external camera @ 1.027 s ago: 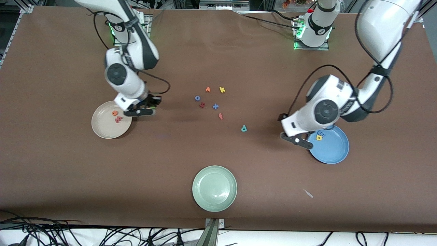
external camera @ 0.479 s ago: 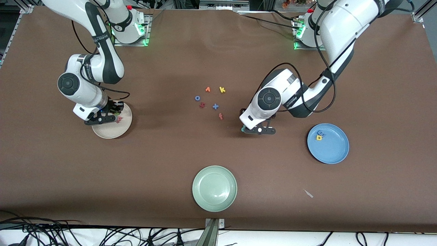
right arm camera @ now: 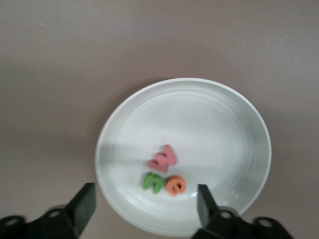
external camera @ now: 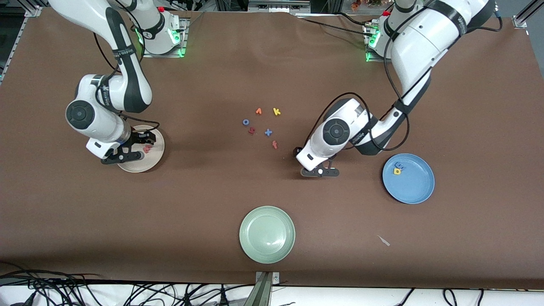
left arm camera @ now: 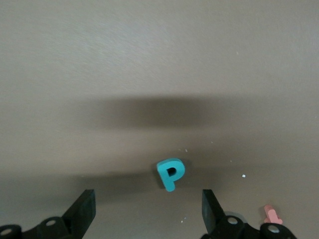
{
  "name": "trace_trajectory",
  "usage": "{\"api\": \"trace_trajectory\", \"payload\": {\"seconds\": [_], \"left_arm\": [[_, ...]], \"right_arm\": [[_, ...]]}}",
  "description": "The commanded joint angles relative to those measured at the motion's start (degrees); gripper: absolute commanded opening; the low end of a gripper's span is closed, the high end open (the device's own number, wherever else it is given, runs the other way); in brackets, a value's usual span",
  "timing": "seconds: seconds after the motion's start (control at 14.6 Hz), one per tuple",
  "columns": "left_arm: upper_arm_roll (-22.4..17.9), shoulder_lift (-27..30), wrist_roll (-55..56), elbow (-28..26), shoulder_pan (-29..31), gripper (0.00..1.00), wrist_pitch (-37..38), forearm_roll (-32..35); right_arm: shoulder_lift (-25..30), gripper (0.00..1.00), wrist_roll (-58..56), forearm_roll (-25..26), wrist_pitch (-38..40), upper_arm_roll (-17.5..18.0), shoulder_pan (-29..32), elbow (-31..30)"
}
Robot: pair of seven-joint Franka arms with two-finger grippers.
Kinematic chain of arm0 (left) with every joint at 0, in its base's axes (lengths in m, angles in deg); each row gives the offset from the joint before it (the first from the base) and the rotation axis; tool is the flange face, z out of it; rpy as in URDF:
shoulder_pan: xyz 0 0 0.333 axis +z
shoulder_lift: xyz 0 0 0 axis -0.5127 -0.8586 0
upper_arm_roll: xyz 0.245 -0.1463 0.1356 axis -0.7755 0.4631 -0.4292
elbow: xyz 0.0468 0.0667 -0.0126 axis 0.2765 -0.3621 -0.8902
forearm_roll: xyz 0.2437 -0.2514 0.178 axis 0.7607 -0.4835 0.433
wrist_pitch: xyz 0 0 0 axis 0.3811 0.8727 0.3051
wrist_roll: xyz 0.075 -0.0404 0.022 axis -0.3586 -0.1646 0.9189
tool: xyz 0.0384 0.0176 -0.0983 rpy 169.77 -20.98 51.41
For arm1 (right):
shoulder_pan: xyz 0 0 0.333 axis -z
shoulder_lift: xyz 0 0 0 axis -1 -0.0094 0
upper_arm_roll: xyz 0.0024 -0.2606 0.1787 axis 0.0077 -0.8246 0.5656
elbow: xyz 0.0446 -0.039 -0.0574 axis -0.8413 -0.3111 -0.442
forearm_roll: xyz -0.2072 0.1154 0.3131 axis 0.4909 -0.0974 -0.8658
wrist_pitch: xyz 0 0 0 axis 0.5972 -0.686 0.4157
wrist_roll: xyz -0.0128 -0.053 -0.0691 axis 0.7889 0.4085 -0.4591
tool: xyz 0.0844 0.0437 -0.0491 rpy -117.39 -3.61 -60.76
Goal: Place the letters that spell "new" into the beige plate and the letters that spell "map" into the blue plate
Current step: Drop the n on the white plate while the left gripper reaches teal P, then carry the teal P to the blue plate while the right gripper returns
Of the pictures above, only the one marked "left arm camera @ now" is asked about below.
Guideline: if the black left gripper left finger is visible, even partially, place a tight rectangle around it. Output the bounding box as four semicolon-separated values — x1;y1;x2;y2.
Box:
64;189;97;236

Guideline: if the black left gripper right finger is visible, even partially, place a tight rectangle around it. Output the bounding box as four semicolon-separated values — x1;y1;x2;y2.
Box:
202;189;226;236

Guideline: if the teal foam letter P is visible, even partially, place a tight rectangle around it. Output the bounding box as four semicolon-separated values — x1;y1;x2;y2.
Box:
156;158;186;192

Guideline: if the red foam letter t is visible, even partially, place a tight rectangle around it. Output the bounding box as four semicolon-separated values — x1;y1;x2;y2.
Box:
263;204;283;225

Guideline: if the brown table cover sheet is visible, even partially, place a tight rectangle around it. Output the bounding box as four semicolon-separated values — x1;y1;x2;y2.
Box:
0;0;319;239

